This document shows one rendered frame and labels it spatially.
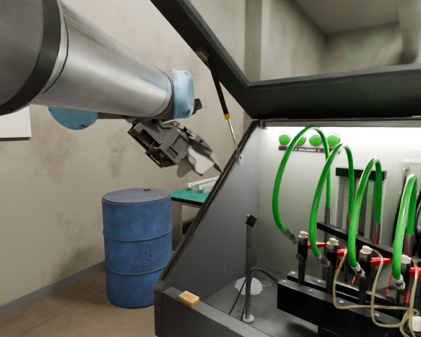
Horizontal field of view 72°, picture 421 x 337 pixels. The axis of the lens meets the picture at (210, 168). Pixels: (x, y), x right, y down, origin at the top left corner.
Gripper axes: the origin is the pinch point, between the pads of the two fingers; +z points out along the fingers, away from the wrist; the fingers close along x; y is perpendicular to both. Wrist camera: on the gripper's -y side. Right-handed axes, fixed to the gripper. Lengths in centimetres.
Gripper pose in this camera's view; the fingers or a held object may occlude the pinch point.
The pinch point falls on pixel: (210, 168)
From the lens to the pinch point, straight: 69.4
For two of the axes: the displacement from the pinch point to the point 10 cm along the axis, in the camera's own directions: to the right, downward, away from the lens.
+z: 6.4, 6.6, 4.0
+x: 6.1, -1.1, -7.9
